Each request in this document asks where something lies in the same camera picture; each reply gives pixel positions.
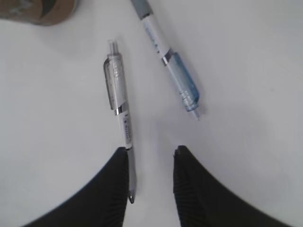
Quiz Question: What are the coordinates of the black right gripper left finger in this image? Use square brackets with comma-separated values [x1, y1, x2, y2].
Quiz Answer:
[28, 147, 129, 227]

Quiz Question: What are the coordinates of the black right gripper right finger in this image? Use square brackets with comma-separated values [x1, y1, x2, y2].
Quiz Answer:
[173, 145, 287, 227]

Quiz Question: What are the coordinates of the white grey ballpoint pen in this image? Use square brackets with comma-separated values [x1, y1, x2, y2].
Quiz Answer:
[103, 40, 137, 204]

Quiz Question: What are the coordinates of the brown Nescafe coffee bottle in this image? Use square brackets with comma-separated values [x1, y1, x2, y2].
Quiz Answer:
[0, 0, 78, 26]

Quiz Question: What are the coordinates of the grey blue ballpoint pen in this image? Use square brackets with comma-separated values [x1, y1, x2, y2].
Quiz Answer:
[131, 0, 201, 120]

